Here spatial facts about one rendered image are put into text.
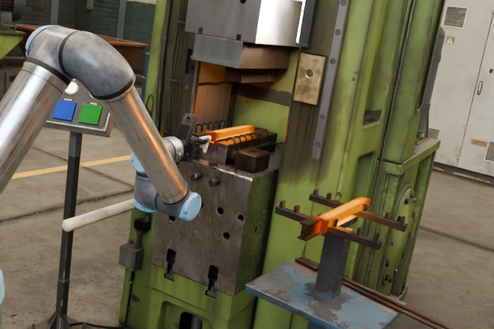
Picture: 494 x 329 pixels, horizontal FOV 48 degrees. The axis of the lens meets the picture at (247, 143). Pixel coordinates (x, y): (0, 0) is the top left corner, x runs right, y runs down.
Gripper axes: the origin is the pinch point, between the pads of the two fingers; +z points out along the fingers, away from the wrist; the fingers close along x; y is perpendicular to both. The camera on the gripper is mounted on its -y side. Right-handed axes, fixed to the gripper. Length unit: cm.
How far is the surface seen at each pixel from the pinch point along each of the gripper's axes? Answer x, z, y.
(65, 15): -739, 645, 21
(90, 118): -43.1, -13.8, 1.6
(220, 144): 4.4, 2.8, 2.7
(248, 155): 16.6, 2.8, 3.8
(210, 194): 6.9, -3.7, 20.1
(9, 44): -451, 284, 35
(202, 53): -8.3, 3.7, -28.1
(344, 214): 61, -22, 6
